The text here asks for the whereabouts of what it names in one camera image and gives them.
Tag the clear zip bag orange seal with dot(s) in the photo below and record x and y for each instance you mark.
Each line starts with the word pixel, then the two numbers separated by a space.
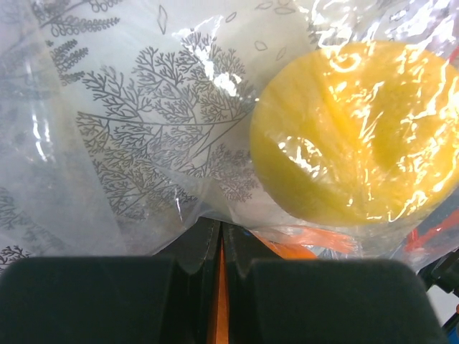
pixel 179 125

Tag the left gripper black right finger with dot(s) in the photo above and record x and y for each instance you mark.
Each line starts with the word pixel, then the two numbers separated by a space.
pixel 274 300

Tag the floral tablecloth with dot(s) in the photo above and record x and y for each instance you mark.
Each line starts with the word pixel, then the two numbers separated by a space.
pixel 143 107

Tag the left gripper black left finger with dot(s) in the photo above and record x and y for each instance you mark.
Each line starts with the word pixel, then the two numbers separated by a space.
pixel 165 298

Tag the yellow fake lemon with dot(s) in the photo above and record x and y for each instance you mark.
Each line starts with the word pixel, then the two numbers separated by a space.
pixel 366 133

